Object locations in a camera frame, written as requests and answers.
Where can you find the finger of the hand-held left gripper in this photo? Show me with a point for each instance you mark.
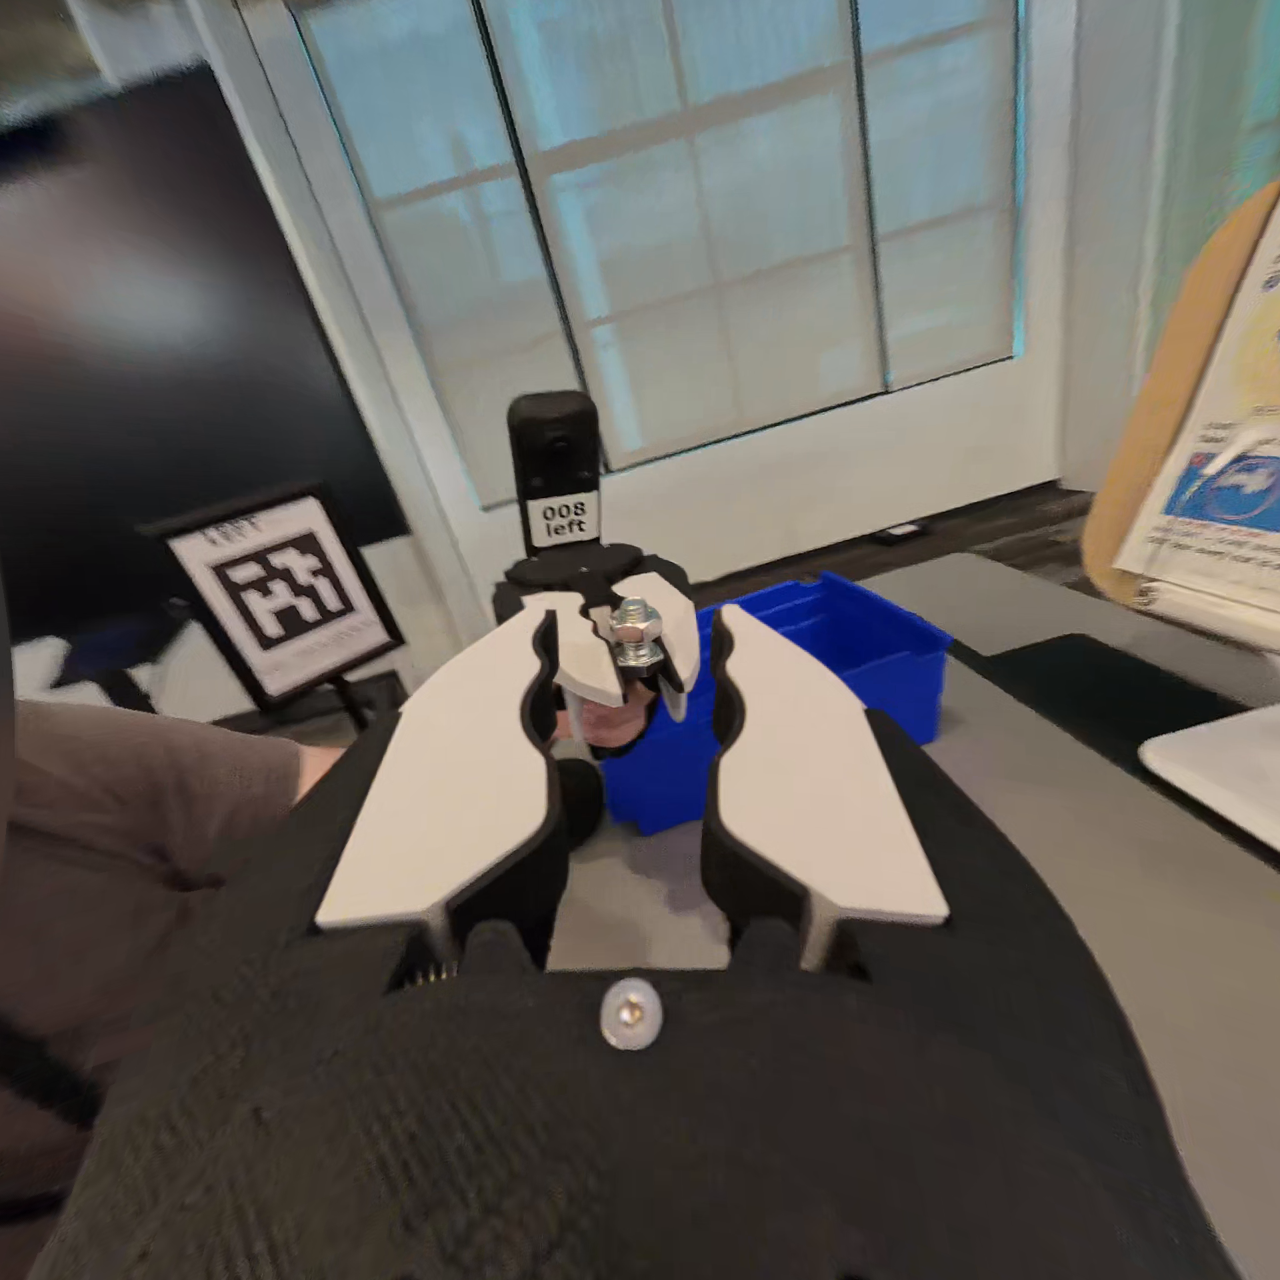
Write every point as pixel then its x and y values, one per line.
pixel 584 658
pixel 679 625

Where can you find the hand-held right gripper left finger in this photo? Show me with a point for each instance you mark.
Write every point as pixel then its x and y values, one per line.
pixel 439 799

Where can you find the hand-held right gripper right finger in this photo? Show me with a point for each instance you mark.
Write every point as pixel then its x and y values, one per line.
pixel 820 799

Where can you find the silver hex nut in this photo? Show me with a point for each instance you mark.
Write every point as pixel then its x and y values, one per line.
pixel 630 621

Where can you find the short metal bolt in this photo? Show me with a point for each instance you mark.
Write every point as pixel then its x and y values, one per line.
pixel 640 655

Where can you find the blue plastic bin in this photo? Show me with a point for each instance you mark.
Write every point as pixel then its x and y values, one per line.
pixel 829 658

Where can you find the person's left forearm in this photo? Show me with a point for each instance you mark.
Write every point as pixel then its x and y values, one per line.
pixel 317 775

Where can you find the person's left hand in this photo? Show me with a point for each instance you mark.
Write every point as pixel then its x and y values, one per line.
pixel 612 728

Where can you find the white glass-pane door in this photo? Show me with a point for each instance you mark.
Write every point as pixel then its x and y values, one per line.
pixel 700 249

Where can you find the black framed marker sign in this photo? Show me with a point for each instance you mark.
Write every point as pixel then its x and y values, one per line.
pixel 285 589

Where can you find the white stand base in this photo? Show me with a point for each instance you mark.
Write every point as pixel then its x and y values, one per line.
pixel 1220 769

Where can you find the large black screen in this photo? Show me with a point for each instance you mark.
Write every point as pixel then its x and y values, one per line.
pixel 150 349

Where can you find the wooden instruction board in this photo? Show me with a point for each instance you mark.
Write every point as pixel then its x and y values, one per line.
pixel 1199 450

